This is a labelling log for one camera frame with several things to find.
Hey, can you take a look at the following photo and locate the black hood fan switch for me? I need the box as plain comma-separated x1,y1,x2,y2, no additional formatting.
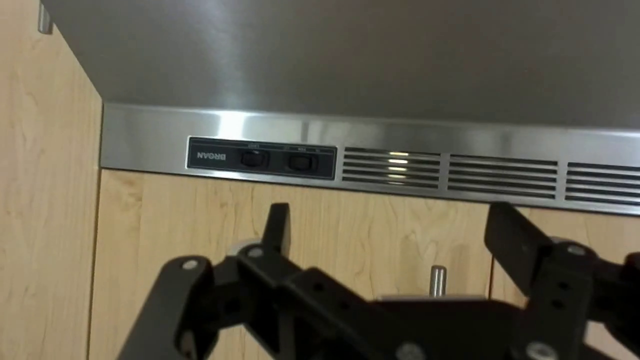
285,150,316,175

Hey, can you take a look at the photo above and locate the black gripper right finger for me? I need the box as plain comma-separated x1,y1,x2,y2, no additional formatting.
483,200,640,360

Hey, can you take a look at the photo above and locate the black hood light switch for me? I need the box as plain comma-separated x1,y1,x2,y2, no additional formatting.
237,146,272,171

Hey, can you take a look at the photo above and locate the stainless steel range hood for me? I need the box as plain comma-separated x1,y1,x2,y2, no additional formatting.
41,0,640,219

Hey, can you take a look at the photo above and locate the black hood control panel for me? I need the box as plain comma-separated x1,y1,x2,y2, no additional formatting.
185,137,338,183

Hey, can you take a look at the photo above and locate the steel bar cabinet handle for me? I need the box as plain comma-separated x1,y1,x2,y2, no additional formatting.
427,265,449,301
35,0,55,37

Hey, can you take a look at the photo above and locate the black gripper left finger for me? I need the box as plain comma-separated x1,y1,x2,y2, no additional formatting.
118,203,397,360

